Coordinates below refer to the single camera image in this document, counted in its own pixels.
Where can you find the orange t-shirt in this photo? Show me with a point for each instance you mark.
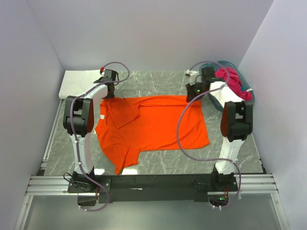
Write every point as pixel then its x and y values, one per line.
pixel 128 126

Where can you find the aluminium frame rails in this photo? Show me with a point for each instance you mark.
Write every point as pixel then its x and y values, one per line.
pixel 47 204

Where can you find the magenta t-shirt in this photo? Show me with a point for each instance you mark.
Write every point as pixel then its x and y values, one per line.
pixel 234 83

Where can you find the black base crossbar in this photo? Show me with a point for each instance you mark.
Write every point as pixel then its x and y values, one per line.
pixel 164 187

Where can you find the teal plastic laundry basket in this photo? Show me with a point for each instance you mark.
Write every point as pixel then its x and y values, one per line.
pixel 245 86

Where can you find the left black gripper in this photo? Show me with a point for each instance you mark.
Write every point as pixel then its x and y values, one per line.
pixel 109 96

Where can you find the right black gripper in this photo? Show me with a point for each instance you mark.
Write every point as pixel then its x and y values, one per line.
pixel 189 95

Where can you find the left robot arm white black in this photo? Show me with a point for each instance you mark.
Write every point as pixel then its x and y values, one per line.
pixel 78 120

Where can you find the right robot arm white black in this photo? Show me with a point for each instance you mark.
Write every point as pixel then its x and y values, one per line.
pixel 237 118

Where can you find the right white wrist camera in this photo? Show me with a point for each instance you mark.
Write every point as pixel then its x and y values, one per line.
pixel 192 75

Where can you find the folded white t-shirt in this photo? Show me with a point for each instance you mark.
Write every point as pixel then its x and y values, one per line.
pixel 75 83

